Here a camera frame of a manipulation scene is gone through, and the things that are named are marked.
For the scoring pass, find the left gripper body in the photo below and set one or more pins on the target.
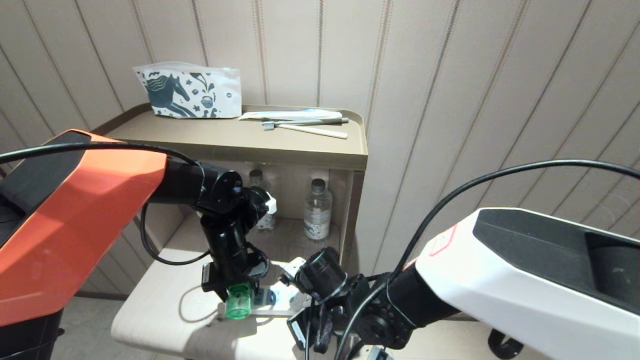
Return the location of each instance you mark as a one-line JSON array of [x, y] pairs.
[[227, 245]]

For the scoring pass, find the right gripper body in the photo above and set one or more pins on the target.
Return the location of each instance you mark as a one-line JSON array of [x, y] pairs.
[[303, 331]]

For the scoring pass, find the green plastic cup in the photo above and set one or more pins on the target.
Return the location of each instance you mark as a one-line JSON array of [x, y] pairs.
[[238, 302]]

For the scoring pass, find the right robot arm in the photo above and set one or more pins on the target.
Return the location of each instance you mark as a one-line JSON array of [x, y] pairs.
[[510, 280]]

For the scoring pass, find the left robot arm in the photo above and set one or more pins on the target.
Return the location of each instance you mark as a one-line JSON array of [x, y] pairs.
[[75, 210]]

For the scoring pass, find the white power strip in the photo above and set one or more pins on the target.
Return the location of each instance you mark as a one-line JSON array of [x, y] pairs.
[[285, 302]]

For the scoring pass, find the dark blue plug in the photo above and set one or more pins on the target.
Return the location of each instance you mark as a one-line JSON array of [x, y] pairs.
[[262, 298]]

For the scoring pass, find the clear water bottle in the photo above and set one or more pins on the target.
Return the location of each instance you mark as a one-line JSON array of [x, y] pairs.
[[259, 180], [318, 212]]

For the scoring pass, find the tan bedside table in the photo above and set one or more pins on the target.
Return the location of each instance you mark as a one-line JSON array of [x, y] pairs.
[[225, 145]]

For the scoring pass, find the white and blue flat packet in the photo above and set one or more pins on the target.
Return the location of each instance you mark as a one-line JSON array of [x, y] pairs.
[[285, 114]]

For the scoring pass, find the beige toothbrush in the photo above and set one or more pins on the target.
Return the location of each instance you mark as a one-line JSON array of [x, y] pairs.
[[320, 132]]

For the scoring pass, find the grey toothbrush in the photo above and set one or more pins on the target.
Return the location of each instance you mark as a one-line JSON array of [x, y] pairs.
[[310, 121]]

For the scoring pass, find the white horse print pouch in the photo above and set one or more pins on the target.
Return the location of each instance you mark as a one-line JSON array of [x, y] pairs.
[[200, 95]]

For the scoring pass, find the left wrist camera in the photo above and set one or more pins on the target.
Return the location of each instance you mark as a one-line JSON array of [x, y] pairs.
[[270, 204]]

